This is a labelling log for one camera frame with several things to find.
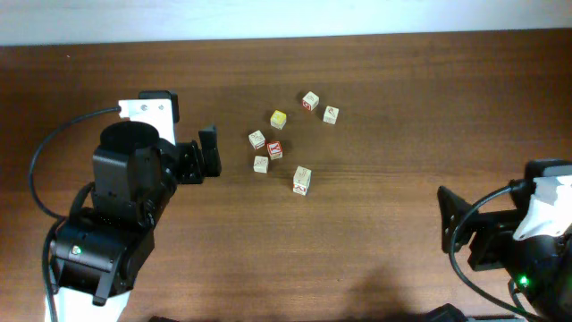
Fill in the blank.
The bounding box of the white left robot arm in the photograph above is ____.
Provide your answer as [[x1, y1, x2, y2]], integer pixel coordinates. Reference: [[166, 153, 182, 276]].
[[42, 90, 222, 321]]

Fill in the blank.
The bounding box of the wooden block red top leaf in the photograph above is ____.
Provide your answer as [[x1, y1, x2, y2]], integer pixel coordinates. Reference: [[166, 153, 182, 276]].
[[292, 166, 312, 196]]

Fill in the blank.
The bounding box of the wooden block red Y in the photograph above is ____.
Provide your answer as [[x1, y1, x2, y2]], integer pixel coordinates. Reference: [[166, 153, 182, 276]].
[[266, 141, 283, 160]]

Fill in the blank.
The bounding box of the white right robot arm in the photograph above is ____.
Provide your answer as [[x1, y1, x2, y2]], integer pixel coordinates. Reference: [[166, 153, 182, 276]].
[[437, 159, 571, 321]]

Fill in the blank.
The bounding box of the wooden block green side Z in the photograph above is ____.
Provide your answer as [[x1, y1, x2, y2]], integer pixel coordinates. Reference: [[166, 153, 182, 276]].
[[253, 156, 269, 174]]

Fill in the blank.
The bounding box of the wooden block red side Z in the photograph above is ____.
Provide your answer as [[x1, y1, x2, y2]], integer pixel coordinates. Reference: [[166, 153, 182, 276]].
[[248, 130, 266, 150]]

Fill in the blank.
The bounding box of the wooden block red Q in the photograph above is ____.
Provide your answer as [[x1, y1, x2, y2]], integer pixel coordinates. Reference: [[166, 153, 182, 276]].
[[301, 91, 319, 111]]

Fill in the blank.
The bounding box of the wooden block letter K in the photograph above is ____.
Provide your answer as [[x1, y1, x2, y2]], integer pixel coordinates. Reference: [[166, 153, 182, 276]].
[[323, 106, 340, 124]]

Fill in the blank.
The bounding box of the wooden block yellow top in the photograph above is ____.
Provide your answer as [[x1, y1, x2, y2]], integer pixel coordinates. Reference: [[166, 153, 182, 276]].
[[270, 110, 287, 130]]

